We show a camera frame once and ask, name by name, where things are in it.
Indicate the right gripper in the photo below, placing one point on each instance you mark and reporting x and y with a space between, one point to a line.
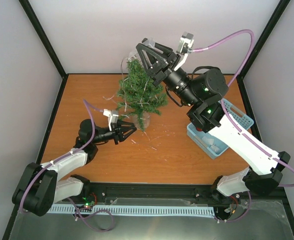
167 65

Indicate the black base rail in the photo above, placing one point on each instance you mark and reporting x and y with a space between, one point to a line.
195 193

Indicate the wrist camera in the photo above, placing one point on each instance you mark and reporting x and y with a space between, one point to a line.
185 47
112 116

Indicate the left back frame post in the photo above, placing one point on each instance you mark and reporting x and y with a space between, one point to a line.
32 17

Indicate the frame post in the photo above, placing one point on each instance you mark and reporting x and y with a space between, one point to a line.
272 22
32 17

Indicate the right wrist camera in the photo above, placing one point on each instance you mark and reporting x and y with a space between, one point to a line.
185 47

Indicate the small green christmas tree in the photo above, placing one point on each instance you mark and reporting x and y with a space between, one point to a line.
137 95

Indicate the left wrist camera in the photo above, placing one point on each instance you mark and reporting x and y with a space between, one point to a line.
112 116

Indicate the right back frame post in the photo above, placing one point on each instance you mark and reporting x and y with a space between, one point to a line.
272 22

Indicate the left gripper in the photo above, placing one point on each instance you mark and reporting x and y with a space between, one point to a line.
118 133

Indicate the light blue cable duct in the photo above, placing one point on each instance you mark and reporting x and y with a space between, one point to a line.
151 211

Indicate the small circuit board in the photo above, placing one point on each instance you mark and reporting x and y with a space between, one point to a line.
88 205

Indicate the light blue plastic basket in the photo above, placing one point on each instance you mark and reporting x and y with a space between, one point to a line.
215 143

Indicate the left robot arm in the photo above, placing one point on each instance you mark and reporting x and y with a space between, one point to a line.
42 185

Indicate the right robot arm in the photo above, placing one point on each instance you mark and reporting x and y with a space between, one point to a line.
204 94

